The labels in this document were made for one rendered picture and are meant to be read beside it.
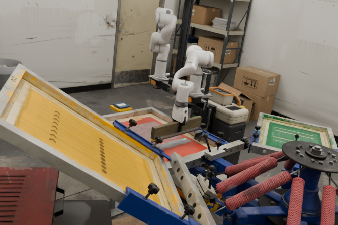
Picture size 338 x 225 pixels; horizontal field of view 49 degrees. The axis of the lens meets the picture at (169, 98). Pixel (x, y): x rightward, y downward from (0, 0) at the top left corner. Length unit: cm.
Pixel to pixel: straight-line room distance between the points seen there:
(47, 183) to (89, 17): 460
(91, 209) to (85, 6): 454
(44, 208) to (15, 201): 12
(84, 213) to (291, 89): 487
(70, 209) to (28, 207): 29
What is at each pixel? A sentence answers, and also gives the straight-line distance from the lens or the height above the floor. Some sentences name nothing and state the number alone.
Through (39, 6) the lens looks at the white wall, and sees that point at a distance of 564.
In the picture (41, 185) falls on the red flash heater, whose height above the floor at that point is 110.
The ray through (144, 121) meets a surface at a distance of 272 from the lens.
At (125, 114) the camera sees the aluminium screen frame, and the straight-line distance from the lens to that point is 274.
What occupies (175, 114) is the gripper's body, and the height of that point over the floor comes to 118.
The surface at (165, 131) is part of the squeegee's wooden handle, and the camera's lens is 223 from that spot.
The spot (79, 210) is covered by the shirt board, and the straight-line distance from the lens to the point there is 175.
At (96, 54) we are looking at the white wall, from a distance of 623.
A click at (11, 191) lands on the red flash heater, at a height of 111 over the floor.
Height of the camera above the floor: 197
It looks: 18 degrees down
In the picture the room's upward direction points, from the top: 8 degrees clockwise
